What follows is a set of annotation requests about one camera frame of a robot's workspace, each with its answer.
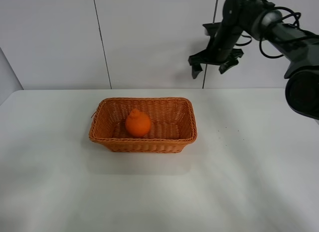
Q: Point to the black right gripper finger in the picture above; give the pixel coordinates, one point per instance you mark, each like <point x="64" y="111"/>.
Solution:
<point x="231" y="61"/>
<point x="195" y="61"/>

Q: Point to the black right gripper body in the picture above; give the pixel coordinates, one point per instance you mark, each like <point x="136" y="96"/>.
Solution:
<point x="222" y="40"/>

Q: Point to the orange citrus fruit with stem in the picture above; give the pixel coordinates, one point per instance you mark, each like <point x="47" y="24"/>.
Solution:
<point x="138" y="123"/>

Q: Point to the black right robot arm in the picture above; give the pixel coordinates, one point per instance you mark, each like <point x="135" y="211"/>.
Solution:
<point x="280" y="26"/>

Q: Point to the orange woven wicker basket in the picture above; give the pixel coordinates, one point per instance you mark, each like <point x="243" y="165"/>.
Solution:
<point x="172" y="118"/>

